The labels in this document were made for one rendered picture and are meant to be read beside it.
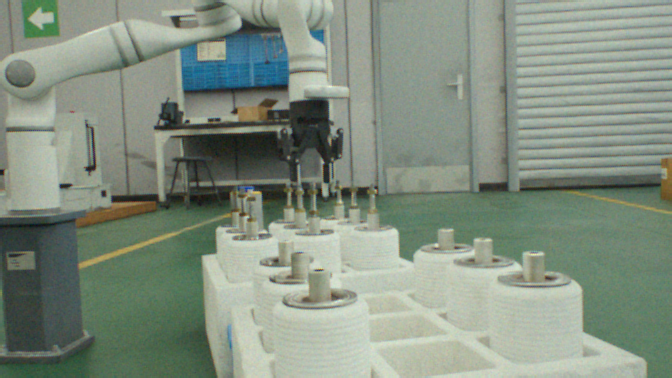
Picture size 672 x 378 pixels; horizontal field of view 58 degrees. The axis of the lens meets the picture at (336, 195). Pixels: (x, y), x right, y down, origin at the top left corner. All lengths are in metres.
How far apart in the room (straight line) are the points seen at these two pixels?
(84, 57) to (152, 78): 5.34
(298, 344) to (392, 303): 0.38
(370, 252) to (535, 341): 0.54
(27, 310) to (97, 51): 0.55
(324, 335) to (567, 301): 0.25
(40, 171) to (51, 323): 0.31
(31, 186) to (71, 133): 3.44
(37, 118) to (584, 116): 5.50
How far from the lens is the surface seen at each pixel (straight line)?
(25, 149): 1.38
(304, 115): 1.10
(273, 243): 1.09
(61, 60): 1.37
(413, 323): 0.83
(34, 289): 1.38
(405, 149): 6.11
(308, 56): 1.11
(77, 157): 4.80
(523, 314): 0.65
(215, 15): 1.38
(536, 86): 6.23
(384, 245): 1.13
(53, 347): 1.39
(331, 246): 1.11
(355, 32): 6.26
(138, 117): 6.73
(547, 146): 6.21
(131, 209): 5.02
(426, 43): 6.21
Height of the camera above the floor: 0.39
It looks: 4 degrees down
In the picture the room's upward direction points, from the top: 2 degrees counter-clockwise
